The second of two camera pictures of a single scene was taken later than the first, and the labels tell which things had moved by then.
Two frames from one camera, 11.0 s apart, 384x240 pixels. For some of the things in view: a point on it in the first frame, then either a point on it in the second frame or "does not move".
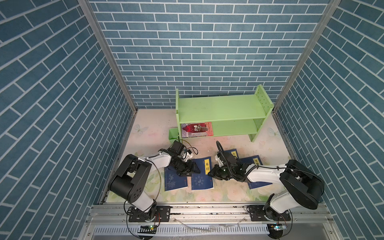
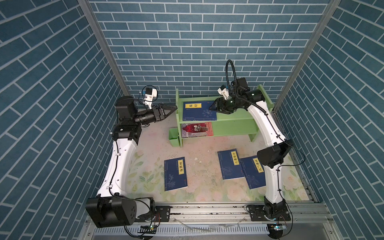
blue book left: x=173 y=181 does not move
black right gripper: x=215 y=174 to x=217 y=101
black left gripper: x=189 y=169 to x=155 y=113
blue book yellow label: x=202 y=180 to x=197 y=111
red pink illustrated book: x=197 y=129 does not move
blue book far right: x=254 y=159 does not move
